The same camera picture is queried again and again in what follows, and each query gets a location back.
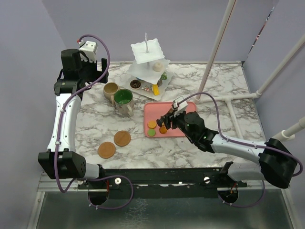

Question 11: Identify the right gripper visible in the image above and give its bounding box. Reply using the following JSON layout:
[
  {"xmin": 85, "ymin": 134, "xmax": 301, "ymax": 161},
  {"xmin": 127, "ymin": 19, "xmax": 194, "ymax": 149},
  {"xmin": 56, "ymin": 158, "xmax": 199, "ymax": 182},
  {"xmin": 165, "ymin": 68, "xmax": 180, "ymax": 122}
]
[{"xmin": 161, "ymin": 108, "xmax": 196, "ymax": 141}]

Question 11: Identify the orange round cookie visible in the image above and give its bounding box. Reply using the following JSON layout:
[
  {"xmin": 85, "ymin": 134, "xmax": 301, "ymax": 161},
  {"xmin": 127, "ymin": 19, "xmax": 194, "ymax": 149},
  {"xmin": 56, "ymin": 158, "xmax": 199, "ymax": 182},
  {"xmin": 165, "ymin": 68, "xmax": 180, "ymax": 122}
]
[{"xmin": 147, "ymin": 121, "xmax": 157, "ymax": 129}]

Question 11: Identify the yellow layered cake slice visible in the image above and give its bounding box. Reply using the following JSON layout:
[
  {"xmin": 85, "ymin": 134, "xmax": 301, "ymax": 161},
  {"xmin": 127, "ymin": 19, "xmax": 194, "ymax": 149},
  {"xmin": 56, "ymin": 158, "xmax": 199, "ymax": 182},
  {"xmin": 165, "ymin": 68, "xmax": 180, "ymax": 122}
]
[{"xmin": 151, "ymin": 84, "xmax": 160, "ymax": 96}]

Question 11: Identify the dark strawberry cake slice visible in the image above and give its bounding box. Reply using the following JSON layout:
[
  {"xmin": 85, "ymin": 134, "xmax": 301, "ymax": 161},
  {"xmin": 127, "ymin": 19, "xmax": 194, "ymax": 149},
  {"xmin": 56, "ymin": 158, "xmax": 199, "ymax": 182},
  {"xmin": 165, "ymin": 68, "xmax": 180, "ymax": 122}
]
[{"xmin": 157, "ymin": 80, "xmax": 163, "ymax": 86}]

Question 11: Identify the chocolate sprinkled donut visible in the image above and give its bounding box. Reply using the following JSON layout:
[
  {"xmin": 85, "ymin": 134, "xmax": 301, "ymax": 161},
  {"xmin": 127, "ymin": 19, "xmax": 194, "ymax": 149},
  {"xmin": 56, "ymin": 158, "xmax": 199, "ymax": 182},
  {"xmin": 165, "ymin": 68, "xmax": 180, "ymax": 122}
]
[{"xmin": 130, "ymin": 79, "xmax": 141, "ymax": 90}]

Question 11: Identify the green cake piece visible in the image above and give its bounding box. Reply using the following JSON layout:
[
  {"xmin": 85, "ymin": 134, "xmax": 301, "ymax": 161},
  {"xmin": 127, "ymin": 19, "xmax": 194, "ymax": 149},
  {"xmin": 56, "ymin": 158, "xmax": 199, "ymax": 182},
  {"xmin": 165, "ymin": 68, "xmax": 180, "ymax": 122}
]
[{"xmin": 160, "ymin": 72, "xmax": 167, "ymax": 80}]

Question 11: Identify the sprinkled white cake slice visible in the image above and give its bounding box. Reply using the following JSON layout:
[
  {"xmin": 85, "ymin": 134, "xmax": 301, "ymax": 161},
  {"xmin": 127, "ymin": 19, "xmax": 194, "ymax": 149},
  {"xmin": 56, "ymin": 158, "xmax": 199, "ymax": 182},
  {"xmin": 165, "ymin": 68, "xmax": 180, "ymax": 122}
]
[{"xmin": 141, "ymin": 86, "xmax": 151, "ymax": 92}]

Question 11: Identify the white three-tier cake stand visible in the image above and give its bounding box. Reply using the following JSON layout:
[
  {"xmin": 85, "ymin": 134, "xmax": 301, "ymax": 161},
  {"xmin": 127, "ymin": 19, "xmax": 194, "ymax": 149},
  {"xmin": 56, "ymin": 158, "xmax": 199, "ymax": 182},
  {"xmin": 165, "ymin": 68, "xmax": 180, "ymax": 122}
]
[{"xmin": 123, "ymin": 34, "xmax": 173, "ymax": 101}]

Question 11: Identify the white round cake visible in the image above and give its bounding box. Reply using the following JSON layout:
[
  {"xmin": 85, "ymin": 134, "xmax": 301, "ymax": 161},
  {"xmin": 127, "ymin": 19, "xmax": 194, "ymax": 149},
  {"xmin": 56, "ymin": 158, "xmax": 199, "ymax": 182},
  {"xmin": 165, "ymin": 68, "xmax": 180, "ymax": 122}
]
[{"xmin": 153, "ymin": 62, "xmax": 163, "ymax": 72}]

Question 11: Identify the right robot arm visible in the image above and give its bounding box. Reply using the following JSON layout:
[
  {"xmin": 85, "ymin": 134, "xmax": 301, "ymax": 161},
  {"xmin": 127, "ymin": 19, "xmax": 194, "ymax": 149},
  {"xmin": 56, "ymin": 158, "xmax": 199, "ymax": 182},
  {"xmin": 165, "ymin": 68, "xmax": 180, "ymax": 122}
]
[{"xmin": 156, "ymin": 112, "xmax": 297, "ymax": 189}]

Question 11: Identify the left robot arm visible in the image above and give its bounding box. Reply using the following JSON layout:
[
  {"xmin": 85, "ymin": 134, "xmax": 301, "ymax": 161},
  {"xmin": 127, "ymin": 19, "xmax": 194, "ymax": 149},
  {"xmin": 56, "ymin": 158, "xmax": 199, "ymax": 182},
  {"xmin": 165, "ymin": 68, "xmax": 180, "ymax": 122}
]
[{"xmin": 38, "ymin": 47, "xmax": 109, "ymax": 188}]

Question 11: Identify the brown round cookie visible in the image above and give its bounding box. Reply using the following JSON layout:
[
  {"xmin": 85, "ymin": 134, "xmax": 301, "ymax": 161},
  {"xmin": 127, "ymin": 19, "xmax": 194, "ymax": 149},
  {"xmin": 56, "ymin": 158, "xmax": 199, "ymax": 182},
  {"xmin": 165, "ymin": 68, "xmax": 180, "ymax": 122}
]
[{"xmin": 159, "ymin": 126, "xmax": 167, "ymax": 134}]

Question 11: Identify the beige ceramic mug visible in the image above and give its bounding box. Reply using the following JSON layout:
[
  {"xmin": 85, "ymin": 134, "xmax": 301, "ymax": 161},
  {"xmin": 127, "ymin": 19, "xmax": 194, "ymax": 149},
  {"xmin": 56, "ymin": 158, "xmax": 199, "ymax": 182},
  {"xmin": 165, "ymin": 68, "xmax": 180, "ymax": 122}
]
[{"xmin": 103, "ymin": 83, "xmax": 120, "ymax": 105}]

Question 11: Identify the pink serving tray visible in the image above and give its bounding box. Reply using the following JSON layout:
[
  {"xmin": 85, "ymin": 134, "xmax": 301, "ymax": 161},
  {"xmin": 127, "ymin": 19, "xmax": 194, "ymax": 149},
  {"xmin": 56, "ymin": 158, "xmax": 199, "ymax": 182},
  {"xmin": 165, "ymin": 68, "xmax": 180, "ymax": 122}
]
[{"xmin": 142, "ymin": 101, "xmax": 200, "ymax": 138}]

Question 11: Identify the green macaron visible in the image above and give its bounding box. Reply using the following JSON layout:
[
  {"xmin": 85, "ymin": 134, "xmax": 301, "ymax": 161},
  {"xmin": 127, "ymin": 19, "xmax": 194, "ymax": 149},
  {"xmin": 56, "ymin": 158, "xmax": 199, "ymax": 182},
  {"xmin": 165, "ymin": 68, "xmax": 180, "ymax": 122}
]
[{"xmin": 147, "ymin": 128, "xmax": 156, "ymax": 137}]

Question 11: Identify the green-inside ceramic mug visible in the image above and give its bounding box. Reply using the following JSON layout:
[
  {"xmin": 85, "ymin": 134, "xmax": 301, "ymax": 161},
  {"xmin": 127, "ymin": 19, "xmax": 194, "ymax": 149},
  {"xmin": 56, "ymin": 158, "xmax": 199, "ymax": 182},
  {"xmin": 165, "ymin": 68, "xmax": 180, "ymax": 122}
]
[{"xmin": 114, "ymin": 89, "xmax": 134, "ymax": 117}]

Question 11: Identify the wooden coaster upper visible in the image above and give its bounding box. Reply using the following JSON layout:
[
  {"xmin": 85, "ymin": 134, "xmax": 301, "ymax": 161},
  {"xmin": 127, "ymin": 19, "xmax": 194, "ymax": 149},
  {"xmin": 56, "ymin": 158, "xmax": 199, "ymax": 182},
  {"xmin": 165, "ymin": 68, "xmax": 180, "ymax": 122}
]
[{"xmin": 114, "ymin": 130, "xmax": 131, "ymax": 147}]

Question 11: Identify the wooden coaster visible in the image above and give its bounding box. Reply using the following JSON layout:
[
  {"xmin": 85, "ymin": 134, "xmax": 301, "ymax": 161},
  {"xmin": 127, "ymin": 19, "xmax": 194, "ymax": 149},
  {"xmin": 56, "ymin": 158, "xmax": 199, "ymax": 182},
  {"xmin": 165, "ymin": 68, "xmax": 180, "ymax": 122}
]
[
  {"xmin": 98, "ymin": 142, "xmax": 116, "ymax": 159},
  {"xmin": 114, "ymin": 130, "xmax": 131, "ymax": 147}
]

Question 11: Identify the wooden coaster lower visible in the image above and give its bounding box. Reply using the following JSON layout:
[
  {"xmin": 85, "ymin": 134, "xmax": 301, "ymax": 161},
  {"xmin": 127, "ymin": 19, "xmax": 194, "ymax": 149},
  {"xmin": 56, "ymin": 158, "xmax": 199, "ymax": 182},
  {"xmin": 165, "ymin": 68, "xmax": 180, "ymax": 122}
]
[{"xmin": 98, "ymin": 142, "xmax": 116, "ymax": 159}]

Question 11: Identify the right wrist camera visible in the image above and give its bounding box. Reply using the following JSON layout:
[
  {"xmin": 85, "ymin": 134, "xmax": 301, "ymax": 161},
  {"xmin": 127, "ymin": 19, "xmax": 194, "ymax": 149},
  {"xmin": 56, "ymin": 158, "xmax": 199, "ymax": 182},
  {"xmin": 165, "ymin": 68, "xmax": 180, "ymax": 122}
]
[{"xmin": 172, "ymin": 96, "xmax": 188, "ymax": 117}]

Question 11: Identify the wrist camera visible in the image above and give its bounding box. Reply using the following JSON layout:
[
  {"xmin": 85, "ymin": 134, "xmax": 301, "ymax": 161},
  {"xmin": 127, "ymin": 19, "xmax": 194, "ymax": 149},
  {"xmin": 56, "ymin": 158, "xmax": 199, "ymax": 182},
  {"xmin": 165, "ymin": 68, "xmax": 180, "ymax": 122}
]
[
  {"xmin": 172, "ymin": 96, "xmax": 188, "ymax": 117},
  {"xmin": 78, "ymin": 40, "xmax": 98, "ymax": 62}
]

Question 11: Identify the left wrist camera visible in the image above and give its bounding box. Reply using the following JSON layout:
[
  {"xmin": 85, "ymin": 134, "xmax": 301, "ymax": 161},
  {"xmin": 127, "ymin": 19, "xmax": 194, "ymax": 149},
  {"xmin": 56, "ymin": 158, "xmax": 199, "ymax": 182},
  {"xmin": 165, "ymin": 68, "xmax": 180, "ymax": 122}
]
[{"xmin": 78, "ymin": 40, "xmax": 98, "ymax": 62}]

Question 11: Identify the white pvc pipe frame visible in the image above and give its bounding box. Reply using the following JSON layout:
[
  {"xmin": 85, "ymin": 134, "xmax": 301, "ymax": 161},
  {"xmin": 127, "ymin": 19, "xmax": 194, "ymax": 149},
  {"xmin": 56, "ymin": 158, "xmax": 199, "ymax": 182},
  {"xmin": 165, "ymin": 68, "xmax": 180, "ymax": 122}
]
[{"xmin": 194, "ymin": 0, "xmax": 305, "ymax": 144}]

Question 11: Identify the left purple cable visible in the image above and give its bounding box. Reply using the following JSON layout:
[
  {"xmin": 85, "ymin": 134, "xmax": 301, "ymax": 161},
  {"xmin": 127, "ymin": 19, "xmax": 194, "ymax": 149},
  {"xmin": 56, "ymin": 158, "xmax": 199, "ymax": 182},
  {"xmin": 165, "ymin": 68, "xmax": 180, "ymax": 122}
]
[{"xmin": 53, "ymin": 34, "xmax": 134, "ymax": 211}]

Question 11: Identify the purple cable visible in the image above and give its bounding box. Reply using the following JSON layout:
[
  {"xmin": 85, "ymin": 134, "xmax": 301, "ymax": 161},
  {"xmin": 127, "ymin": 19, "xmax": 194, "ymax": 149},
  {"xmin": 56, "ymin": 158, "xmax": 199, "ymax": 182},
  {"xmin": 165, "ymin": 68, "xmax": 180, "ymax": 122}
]
[
  {"xmin": 53, "ymin": 34, "xmax": 134, "ymax": 211},
  {"xmin": 181, "ymin": 92, "xmax": 303, "ymax": 208}
]

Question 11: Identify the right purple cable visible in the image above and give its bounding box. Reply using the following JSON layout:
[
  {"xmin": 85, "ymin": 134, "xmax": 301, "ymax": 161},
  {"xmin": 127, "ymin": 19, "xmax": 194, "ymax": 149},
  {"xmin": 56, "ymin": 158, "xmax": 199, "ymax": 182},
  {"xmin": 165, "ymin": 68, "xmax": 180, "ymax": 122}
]
[{"xmin": 181, "ymin": 92, "xmax": 303, "ymax": 208}]

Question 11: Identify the aluminium mounting rail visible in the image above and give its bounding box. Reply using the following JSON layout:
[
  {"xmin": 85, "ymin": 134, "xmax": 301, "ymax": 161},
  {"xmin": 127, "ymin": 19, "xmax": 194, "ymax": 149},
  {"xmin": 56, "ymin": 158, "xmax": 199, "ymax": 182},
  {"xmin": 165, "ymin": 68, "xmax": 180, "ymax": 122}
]
[{"xmin": 37, "ymin": 169, "xmax": 290, "ymax": 192}]

